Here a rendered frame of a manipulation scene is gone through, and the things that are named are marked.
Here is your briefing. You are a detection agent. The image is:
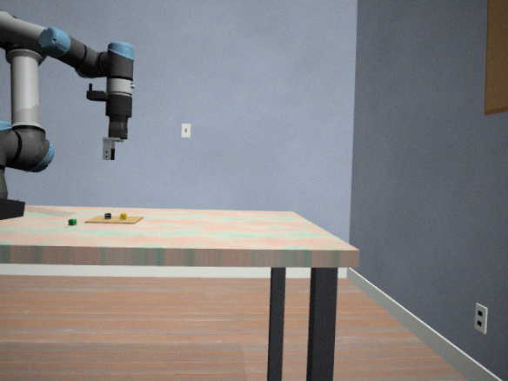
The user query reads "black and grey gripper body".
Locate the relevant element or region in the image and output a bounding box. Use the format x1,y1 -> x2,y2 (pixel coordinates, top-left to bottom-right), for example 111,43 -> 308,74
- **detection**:
86,78 -> 135,139

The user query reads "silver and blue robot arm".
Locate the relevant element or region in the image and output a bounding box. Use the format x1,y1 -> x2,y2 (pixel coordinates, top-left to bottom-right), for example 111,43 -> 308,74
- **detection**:
0,10 -> 134,199

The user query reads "tan flat mat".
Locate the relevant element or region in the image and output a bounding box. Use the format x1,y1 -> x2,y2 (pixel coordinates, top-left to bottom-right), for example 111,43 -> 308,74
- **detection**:
84,216 -> 144,224

